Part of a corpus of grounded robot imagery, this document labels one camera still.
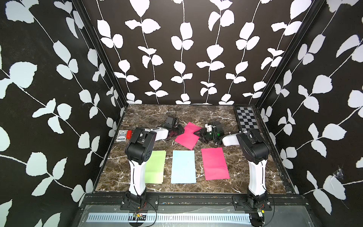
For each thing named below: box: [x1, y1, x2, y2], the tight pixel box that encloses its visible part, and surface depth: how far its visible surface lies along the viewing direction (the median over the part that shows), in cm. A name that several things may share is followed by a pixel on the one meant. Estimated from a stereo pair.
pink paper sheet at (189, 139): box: [174, 122, 202, 151], surface depth 101 cm
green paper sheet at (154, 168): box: [144, 150, 167, 184], surface depth 86 cm
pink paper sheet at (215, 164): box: [200, 147, 230, 181], surface depth 91 cm
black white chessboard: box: [235, 106, 260, 132], surface depth 113 cm
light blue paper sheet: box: [171, 149, 197, 184], surface depth 88 cm
